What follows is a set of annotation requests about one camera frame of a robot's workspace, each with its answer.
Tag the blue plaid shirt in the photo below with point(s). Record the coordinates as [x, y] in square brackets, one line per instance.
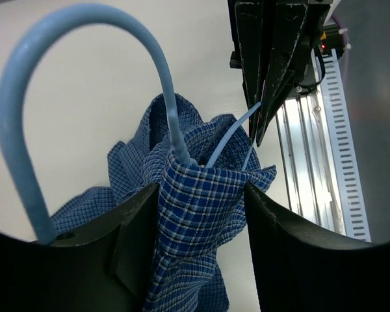
[199, 209]

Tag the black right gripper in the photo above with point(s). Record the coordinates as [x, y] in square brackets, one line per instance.
[273, 40]

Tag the aluminium mounting rail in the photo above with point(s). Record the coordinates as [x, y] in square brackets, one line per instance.
[310, 176]

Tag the slotted white cable duct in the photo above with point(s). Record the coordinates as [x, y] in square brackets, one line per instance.
[343, 152]

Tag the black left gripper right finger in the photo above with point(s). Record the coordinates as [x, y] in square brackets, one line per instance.
[300, 266]

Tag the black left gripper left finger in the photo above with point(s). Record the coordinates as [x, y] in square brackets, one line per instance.
[104, 265]

